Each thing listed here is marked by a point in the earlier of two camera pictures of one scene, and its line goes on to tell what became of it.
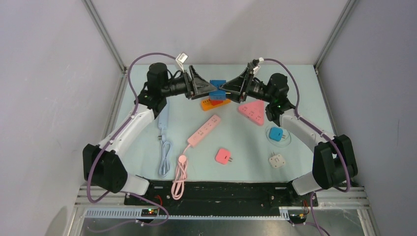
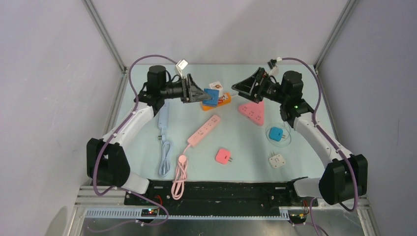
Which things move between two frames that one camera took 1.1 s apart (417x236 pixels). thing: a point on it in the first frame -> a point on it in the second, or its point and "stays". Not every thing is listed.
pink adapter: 223,156 stays
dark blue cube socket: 218,95 -> 214,101
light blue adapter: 276,133 stays
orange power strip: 206,104 stays
